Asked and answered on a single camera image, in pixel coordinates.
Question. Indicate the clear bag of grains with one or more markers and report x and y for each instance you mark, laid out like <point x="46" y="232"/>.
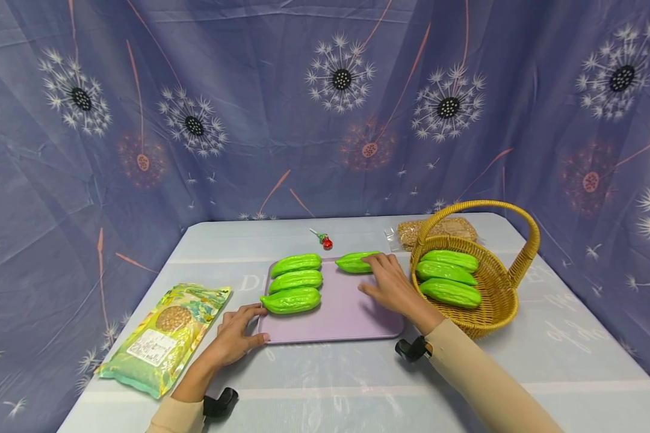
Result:
<point x="449" y="228"/>

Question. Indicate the purple plastic tray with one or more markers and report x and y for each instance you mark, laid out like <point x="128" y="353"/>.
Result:
<point x="341" y="313"/>

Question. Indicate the person's right thumb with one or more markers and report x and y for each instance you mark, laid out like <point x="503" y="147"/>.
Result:
<point x="367" y="288"/>

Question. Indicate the black wrist band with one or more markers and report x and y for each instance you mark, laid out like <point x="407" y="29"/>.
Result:
<point x="411" y="349"/>
<point x="220" y="403"/>

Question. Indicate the person's right hand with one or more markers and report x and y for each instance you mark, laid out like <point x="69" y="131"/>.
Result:
<point x="398" y="291"/>

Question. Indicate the person's left thumb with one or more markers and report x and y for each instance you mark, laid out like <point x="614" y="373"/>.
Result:
<point x="257" y="340"/>

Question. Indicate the person's left forearm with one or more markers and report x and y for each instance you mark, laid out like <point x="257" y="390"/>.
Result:
<point x="187" y="403"/>

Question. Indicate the person's right fingers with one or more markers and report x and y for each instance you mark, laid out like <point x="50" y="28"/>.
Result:
<point x="382" y="263"/>

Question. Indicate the person's left index finger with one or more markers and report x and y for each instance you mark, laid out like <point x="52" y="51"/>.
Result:
<point x="252" y="310"/>

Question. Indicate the green yellow grain packet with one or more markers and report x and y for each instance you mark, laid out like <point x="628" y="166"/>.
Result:
<point x="162" y="340"/>

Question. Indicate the person's left hand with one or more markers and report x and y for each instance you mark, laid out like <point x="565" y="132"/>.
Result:
<point x="225" y="346"/>

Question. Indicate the red and green lollipop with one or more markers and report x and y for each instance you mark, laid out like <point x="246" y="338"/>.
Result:
<point x="326" y="242"/>

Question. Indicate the green toy bitter gourd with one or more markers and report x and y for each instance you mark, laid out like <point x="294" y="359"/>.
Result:
<point x="291" y="300"/>
<point x="450" y="293"/>
<point x="445" y="272"/>
<point x="296" y="281"/>
<point x="450" y="258"/>
<point x="352" y="262"/>
<point x="295" y="264"/>

